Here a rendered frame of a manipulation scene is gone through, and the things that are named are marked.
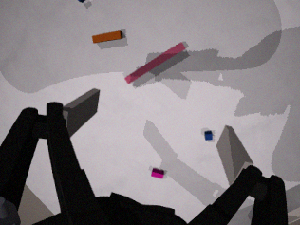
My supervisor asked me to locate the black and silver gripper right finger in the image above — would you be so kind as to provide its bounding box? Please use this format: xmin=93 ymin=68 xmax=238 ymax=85
xmin=187 ymin=125 xmax=288 ymax=225

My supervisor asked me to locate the pink rod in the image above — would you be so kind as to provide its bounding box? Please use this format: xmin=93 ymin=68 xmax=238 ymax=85
xmin=124 ymin=43 xmax=185 ymax=84

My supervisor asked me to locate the orange rod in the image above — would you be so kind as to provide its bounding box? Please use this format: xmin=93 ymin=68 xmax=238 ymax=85
xmin=92 ymin=31 xmax=122 ymax=43

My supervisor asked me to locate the short magenta rod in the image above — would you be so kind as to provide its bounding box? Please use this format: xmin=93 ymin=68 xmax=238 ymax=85
xmin=151 ymin=168 xmax=164 ymax=178

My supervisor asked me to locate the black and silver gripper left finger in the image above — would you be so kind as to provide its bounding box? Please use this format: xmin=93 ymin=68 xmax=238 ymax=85
xmin=0 ymin=88 xmax=110 ymax=225

